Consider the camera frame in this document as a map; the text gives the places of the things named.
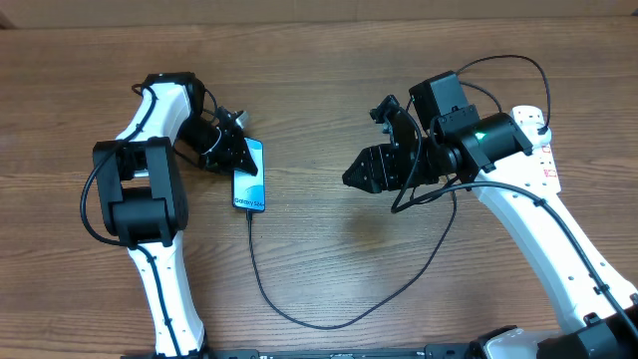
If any blue Galaxy smartphone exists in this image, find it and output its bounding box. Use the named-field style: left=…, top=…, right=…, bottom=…
left=232, top=138, right=266, bottom=212

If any black charging cable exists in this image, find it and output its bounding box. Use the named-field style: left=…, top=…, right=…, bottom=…
left=244, top=54, right=552, bottom=331

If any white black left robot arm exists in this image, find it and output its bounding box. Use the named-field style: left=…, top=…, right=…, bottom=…
left=80, top=72, right=265, bottom=358

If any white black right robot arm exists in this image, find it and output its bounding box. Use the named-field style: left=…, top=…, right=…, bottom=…
left=342, top=71, right=637, bottom=358

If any white charger plug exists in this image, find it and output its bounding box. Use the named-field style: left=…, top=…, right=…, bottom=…
left=519, top=122, right=552, bottom=150

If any white power strip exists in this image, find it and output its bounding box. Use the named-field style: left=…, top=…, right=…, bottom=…
left=509, top=105, right=561, bottom=193

